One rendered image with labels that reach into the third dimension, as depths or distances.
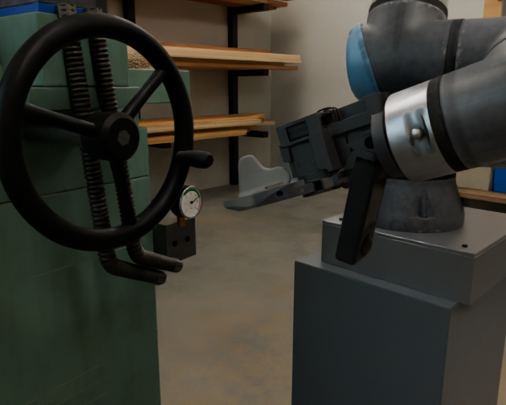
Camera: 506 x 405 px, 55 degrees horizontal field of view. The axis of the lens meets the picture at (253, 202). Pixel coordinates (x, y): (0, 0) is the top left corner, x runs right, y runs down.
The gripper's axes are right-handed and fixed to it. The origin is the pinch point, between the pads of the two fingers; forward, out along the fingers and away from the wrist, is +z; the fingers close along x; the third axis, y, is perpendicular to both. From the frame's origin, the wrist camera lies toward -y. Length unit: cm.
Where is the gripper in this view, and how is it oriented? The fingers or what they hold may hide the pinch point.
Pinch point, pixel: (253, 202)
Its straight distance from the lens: 61.0
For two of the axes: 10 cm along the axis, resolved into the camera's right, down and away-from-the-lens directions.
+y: -2.8, -9.6, -0.2
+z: -7.6, 2.1, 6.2
